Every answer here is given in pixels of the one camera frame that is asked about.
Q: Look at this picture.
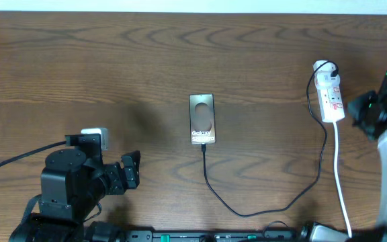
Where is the white power strip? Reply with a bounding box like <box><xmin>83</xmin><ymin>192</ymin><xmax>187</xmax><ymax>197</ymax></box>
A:
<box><xmin>313</xmin><ymin>60</ymin><xmax>345</xmax><ymax>123</ymax></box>

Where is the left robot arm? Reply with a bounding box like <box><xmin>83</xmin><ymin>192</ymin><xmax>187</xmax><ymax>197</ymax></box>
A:
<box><xmin>9</xmin><ymin>149</ymin><xmax>140</xmax><ymax>242</ymax></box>

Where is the black USB-C charger cable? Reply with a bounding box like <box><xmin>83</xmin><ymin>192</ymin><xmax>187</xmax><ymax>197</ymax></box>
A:
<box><xmin>200</xmin><ymin>60</ymin><xmax>341</xmax><ymax>218</ymax></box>

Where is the white power strip cord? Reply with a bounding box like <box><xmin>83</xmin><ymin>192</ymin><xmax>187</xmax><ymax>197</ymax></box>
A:
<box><xmin>332</xmin><ymin>121</ymin><xmax>353</xmax><ymax>238</ymax></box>

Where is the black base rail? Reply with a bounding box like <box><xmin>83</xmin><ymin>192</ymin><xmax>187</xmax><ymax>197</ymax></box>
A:
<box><xmin>85</xmin><ymin>220</ymin><xmax>376</xmax><ymax>242</ymax></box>

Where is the Galaxy S25 Ultra smartphone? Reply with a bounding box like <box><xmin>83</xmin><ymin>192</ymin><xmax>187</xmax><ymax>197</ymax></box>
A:
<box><xmin>189</xmin><ymin>93</ymin><xmax>216</xmax><ymax>145</ymax></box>

